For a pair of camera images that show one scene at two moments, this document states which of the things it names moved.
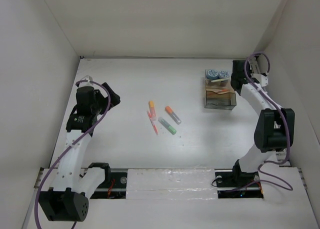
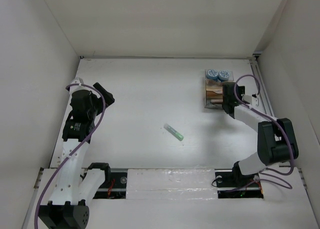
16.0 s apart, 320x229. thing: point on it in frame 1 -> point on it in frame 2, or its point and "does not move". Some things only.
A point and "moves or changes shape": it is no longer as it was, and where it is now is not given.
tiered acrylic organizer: (219, 94) does not move
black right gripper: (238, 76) -> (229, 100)
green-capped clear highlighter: (168, 127) moves or changes shape
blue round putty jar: (212, 74) does not move
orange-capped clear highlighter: (168, 110) -> (216, 100)
